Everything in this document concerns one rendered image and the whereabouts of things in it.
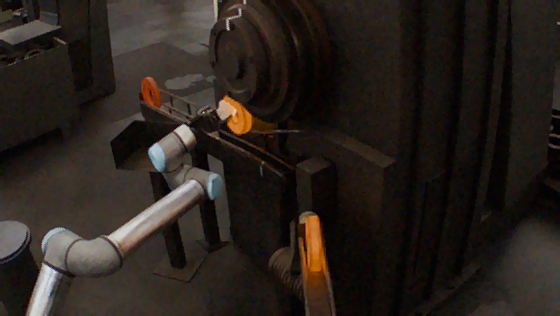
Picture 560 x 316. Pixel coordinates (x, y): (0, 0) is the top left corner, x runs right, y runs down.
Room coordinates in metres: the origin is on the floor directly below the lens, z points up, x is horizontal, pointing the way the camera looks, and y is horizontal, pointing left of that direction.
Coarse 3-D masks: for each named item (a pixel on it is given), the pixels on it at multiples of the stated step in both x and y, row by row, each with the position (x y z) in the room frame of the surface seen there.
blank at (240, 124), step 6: (228, 102) 1.78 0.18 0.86; (234, 102) 1.75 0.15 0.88; (240, 108) 1.72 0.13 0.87; (240, 114) 1.72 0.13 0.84; (246, 114) 1.70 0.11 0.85; (234, 120) 1.77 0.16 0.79; (240, 120) 1.72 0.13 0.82; (246, 120) 1.70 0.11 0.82; (252, 120) 1.71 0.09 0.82; (234, 126) 1.76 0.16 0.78; (240, 126) 1.72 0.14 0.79; (246, 126) 1.70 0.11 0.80; (234, 132) 1.76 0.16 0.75; (240, 132) 1.73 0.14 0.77; (246, 132) 1.74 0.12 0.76
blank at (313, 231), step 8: (312, 216) 1.17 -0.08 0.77; (312, 224) 1.12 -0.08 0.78; (312, 232) 1.10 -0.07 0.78; (320, 232) 1.10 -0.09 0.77; (312, 240) 1.08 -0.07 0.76; (320, 240) 1.08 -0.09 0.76; (312, 248) 1.07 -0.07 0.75; (320, 248) 1.07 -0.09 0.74; (312, 256) 1.06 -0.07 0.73; (320, 256) 1.06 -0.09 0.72; (312, 264) 1.06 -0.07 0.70; (320, 264) 1.06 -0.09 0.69
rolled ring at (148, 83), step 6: (144, 78) 2.50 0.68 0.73; (150, 78) 2.49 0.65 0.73; (144, 84) 2.51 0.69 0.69; (150, 84) 2.44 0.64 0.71; (156, 84) 2.45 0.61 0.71; (144, 90) 2.53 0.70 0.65; (150, 90) 2.44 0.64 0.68; (156, 90) 2.43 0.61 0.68; (144, 96) 2.54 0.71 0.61; (150, 96) 2.54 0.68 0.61; (156, 96) 2.41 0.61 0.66; (150, 102) 2.51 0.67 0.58; (156, 102) 2.41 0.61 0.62
